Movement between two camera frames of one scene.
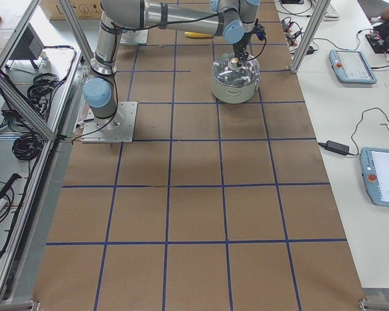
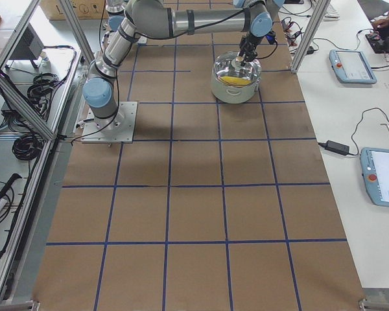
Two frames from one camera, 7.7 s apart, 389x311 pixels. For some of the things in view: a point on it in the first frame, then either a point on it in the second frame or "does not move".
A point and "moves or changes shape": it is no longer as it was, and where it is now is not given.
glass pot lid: (229, 75) does not move
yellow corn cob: (198, 35) moves or changes shape
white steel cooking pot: (233, 95) does not move
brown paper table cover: (216, 206) does not move
